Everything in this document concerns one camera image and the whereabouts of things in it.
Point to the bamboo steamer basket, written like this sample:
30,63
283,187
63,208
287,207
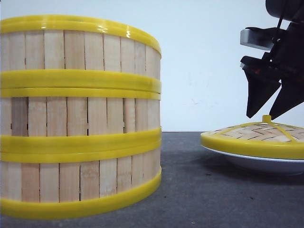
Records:
116,131
78,189
74,56

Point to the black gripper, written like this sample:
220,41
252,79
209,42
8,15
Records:
284,61

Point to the white plate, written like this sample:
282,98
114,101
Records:
271,166

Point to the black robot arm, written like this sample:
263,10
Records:
286,11

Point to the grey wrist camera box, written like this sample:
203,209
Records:
260,38

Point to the bamboo steamer lid yellow rim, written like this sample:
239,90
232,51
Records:
264,139

